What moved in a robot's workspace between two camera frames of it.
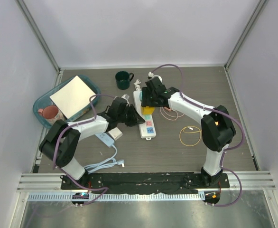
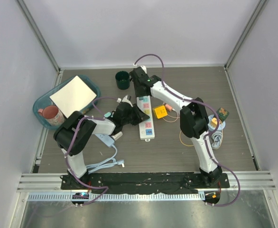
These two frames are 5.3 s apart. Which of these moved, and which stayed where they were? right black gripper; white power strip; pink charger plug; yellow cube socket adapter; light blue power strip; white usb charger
Moved: right black gripper; yellow cube socket adapter
Stayed: pink charger plug; white usb charger; light blue power strip; white power strip
